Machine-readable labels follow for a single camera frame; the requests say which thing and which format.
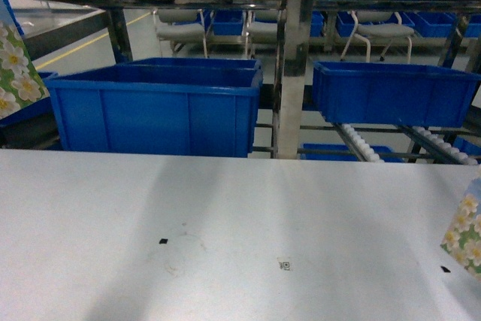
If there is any flower print gift bag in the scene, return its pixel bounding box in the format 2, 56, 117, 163
1, 0, 50, 119

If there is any blue bin lower left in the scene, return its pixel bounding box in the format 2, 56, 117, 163
46, 65, 263, 158

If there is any blue bin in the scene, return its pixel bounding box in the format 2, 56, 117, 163
312, 62, 480, 128
46, 65, 263, 158

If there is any grey office chair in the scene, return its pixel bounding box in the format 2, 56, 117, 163
340, 11, 415, 64
153, 9, 208, 58
244, 10, 283, 59

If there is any blue bin lower right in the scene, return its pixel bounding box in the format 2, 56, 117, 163
312, 62, 480, 128

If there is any qr code sticker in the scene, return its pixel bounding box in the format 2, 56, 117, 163
277, 256, 293, 271

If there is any steel rack post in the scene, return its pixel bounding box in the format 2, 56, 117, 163
276, 0, 313, 159

